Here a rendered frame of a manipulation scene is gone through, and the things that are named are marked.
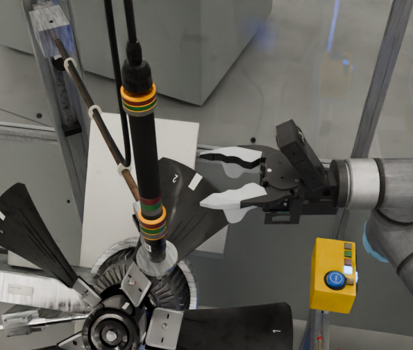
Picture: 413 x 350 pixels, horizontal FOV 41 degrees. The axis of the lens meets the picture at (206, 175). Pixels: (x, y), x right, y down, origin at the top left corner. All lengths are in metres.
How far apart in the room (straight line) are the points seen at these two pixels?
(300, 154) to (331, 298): 0.71
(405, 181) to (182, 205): 0.45
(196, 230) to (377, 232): 0.35
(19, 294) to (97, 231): 0.23
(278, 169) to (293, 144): 0.08
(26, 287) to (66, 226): 0.91
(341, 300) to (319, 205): 0.59
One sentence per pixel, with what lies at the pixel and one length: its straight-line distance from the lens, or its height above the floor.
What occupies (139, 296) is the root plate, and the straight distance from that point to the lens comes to 1.13.
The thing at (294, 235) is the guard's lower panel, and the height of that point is 0.64.
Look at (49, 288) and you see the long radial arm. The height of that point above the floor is 1.13.
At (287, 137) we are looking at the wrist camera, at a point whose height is 1.73.
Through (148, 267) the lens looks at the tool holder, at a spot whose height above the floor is 1.45.
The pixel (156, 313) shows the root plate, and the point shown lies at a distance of 1.19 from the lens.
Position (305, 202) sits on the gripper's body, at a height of 1.60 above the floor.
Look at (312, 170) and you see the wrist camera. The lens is 0.77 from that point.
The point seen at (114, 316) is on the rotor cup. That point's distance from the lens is 1.13.
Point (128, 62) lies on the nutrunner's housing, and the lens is 0.66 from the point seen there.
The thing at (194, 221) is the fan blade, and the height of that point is 1.39.
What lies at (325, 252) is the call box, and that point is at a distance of 1.44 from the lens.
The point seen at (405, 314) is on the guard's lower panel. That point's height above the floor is 0.22.
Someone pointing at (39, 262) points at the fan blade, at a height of 1.24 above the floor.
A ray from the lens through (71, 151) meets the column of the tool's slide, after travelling 1.67.
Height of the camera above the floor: 2.22
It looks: 47 degrees down
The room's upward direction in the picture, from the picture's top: straight up
